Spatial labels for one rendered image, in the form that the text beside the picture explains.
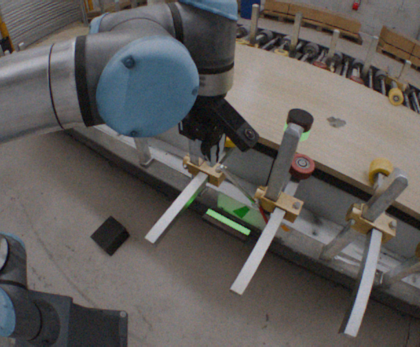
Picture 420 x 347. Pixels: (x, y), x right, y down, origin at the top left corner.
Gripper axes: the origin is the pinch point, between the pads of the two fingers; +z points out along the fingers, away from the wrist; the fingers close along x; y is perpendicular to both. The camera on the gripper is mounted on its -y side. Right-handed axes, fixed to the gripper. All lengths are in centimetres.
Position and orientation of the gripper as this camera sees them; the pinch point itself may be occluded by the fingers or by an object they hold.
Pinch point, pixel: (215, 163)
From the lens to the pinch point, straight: 55.9
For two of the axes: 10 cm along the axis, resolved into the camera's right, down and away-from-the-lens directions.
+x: -5.3, 6.6, -5.4
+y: -8.5, -4.1, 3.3
